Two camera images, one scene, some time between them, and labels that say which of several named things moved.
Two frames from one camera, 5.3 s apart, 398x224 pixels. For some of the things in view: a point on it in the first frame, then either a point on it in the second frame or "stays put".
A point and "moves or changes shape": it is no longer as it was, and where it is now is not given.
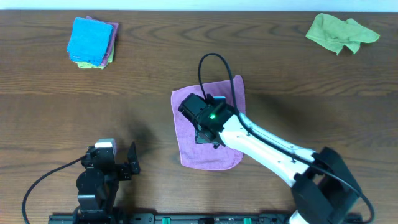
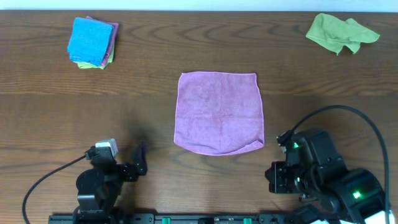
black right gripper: x=204 y=134 → x=277 y=177
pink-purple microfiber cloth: x=204 y=156 moves or changes shape
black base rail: x=188 y=219 stays put
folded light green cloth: x=89 y=66 stays put
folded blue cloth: x=89 y=40 stays put
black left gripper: x=125 y=170 → x=132 y=170
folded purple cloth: x=115 y=26 stays put
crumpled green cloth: x=338 y=34 stays put
